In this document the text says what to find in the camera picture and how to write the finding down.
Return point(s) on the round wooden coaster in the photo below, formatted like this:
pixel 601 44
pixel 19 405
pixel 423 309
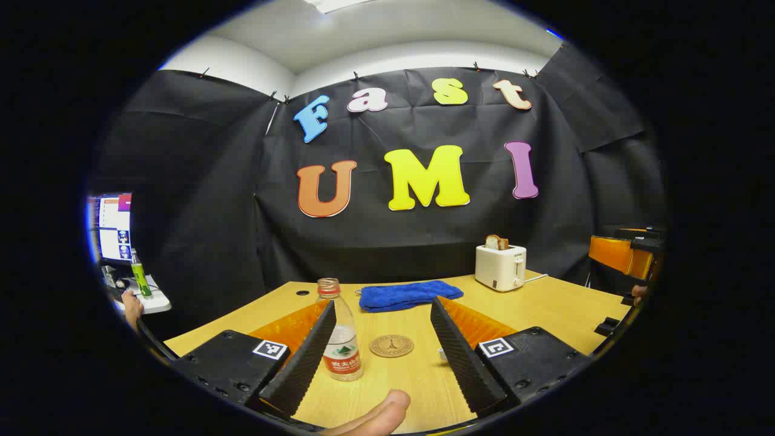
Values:
pixel 392 346

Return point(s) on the white toaster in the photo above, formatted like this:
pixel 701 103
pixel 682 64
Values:
pixel 497 269

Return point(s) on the blue folded towel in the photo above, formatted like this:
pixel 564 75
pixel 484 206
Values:
pixel 405 295

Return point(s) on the green drink bottle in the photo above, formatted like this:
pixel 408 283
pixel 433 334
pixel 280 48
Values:
pixel 140 275

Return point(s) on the computer monitor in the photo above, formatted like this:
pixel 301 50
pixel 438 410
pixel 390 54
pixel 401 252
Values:
pixel 114 230

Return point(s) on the toast slice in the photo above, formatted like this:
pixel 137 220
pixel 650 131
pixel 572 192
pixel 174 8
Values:
pixel 495 243

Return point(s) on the white side table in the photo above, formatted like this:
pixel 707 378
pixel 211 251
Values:
pixel 154 301

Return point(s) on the ceiling light panel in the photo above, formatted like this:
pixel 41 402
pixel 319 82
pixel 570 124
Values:
pixel 339 5

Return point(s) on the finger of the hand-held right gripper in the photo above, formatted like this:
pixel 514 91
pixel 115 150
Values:
pixel 617 254
pixel 645 232

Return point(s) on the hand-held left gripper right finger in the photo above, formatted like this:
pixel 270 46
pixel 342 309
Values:
pixel 463 357

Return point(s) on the clear plastic water bottle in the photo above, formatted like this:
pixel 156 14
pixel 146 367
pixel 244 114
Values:
pixel 346 339

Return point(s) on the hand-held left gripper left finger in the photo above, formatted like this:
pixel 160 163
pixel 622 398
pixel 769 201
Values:
pixel 303 363

